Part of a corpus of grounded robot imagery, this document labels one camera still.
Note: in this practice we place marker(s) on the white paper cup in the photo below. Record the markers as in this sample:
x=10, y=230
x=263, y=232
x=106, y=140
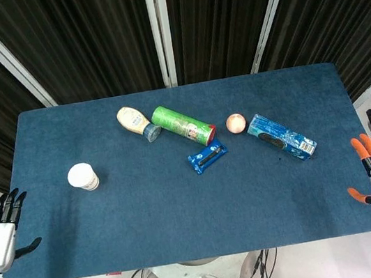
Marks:
x=82, y=177

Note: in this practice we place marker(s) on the blue cookie box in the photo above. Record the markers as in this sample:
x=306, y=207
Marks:
x=282, y=137

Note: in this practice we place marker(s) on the small red sticker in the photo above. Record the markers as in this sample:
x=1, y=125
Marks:
x=113, y=273

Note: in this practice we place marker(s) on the peach coloured round fruit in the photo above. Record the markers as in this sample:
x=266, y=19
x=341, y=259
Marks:
x=236, y=123

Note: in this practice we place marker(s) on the cream mayonnaise squeeze bottle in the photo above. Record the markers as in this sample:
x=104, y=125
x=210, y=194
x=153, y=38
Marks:
x=133, y=119

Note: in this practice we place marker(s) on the blue cookie packet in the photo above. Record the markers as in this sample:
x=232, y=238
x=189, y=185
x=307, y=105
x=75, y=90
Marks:
x=208, y=157

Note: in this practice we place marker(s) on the blue felt table mat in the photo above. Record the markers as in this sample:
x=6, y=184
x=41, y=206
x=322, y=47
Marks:
x=182, y=210

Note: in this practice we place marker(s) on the green chips can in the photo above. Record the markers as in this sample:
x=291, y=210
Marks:
x=183, y=125

